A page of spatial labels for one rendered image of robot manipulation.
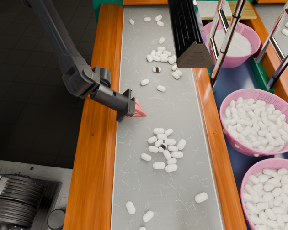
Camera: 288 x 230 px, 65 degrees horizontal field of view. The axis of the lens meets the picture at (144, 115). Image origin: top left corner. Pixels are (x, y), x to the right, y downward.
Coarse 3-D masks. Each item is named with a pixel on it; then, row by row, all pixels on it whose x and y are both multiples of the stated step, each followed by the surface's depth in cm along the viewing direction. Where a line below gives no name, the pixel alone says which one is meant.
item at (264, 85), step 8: (280, 16) 83; (280, 24) 85; (272, 32) 88; (272, 40) 88; (264, 48) 94; (280, 56) 83; (256, 64) 100; (280, 64) 83; (256, 72) 99; (264, 72) 97; (280, 72) 84; (256, 80) 99; (264, 80) 94; (272, 80) 88; (264, 88) 93; (272, 88) 92
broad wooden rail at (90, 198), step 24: (120, 24) 111; (96, 48) 98; (120, 48) 102; (96, 120) 77; (96, 144) 72; (96, 168) 67; (72, 192) 63; (96, 192) 63; (72, 216) 60; (96, 216) 60
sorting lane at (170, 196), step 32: (128, 32) 109; (160, 32) 109; (128, 64) 96; (160, 64) 96; (160, 96) 86; (192, 96) 86; (128, 128) 78; (192, 128) 78; (128, 160) 71; (160, 160) 71; (192, 160) 71; (128, 192) 66; (160, 192) 66; (192, 192) 66; (128, 224) 61; (160, 224) 61; (192, 224) 61
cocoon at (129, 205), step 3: (129, 201) 63; (126, 204) 62; (129, 204) 62; (132, 204) 62; (126, 207) 62; (129, 207) 62; (132, 207) 62; (129, 210) 61; (132, 210) 61; (129, 213) 61; (132, 213) 61
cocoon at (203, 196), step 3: (198, 195) 63; (201, 195) 63; (204, 195) 63; (207, 195) 64; (195, 198) 63; (198, 198) 63; (201, 198) 63; (204, 198) 63; (207, 198) 63; (198, 201) 63; (201, 201) 63
